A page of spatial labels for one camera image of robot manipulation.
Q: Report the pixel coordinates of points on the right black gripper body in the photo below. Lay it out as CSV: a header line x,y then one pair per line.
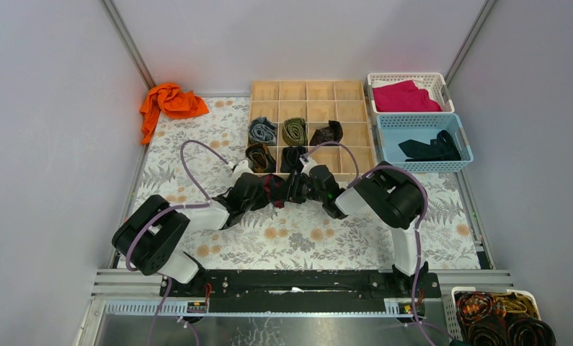
x,y
303,189

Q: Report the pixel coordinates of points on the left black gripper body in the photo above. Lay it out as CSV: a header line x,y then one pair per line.
x,y
258,192

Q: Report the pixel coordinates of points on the red navy striped tie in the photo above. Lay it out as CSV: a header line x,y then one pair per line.
x,y
273,186

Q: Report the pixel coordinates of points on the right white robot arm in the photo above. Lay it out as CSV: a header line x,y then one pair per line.
x,y
391,192

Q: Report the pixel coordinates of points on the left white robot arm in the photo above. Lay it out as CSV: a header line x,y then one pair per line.
x,y
149,238

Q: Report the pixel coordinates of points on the white basket of ties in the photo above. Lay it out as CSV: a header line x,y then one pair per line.
x,y
449,302

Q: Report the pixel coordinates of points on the brown black rolled tie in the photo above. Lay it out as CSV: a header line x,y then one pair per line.
x,y
260,159

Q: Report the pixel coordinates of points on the dark brown patterned rolled tie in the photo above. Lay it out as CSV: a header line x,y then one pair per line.
x,y
332,132

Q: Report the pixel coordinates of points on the olive green rolled tie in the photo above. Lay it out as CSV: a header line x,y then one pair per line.
x,y
294,132

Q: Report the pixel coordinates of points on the grey blue rolled tie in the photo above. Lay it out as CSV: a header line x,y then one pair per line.
x,y
261,130

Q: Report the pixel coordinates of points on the wooden compartment tray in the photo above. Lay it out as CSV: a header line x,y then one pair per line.
x,y
317,102

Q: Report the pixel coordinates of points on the floral table mat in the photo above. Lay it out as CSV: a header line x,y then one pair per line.
x,y
185,164

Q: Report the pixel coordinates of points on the white plastic basket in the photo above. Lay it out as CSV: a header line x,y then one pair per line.
x,y
434,83

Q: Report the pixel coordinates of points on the blue plastic basket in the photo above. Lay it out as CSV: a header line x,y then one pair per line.
x,y
422,128

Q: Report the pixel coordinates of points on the magenta cloth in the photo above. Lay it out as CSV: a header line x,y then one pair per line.
x,y
404,96

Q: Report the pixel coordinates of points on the orange cloth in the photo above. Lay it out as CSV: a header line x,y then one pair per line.
x,y
171,100

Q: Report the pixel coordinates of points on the dark green tie in basket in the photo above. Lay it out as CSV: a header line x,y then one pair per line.
x,y
441,148

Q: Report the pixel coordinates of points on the orange black patterned tie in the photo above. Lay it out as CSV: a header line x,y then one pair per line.
x,y
510,318

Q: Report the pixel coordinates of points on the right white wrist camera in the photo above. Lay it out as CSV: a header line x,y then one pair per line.
x,y
308,163

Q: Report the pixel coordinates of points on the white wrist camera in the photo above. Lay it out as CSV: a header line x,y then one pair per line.
x,y
308,163
242,167

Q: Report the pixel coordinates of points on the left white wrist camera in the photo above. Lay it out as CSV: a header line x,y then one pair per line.
x,y
242,167

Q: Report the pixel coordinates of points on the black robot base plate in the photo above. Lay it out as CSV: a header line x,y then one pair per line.
x,y
305,285

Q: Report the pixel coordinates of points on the perforated metal cable rail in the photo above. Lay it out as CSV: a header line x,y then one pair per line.
x,y
363,307

